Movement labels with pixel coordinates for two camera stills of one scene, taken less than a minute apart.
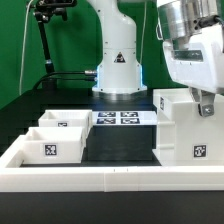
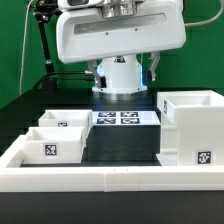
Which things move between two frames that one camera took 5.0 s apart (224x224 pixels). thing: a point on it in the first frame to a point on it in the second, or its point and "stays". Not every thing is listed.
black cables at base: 54,75 stays
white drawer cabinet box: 183,136 stays
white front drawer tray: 54,145 stays
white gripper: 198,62 to 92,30
